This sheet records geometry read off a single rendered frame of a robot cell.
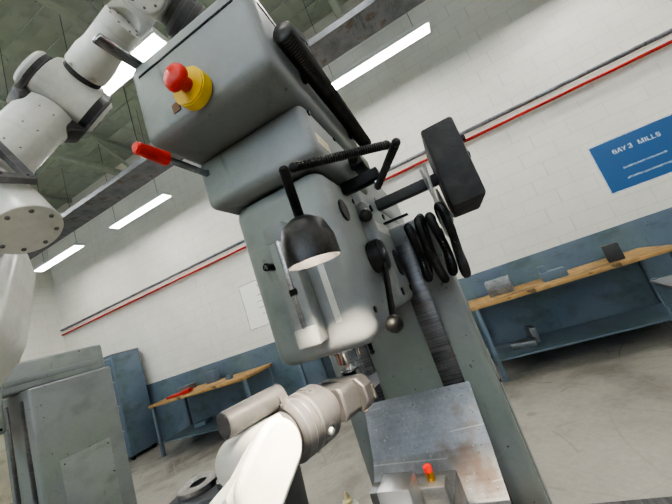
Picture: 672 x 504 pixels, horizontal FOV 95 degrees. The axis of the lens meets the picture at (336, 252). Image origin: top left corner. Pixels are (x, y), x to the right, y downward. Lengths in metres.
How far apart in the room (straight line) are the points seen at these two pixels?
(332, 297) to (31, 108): 0.63
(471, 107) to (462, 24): 1.28
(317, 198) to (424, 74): 5.14
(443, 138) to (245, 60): 0.49
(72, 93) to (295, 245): 0.58
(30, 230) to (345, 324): 0.41
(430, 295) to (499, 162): 4.18
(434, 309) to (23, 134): 0.97
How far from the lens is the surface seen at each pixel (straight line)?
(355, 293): 0.51
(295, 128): 0.56
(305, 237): 0.36
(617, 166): 5.27
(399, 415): 1.02
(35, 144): 0.78
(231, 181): 0.60
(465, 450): 0.98
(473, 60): 5.64
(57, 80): 0.83
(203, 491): 0.89
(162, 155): 0.57
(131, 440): 7.82
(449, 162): 0.81
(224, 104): 0.55
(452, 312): 0.95
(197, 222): 6.90
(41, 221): 0.47
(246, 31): 0.56
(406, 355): 0.99
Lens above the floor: 1.38
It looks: 10 degrees up
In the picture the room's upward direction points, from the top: 19 degrees counter-clockwise
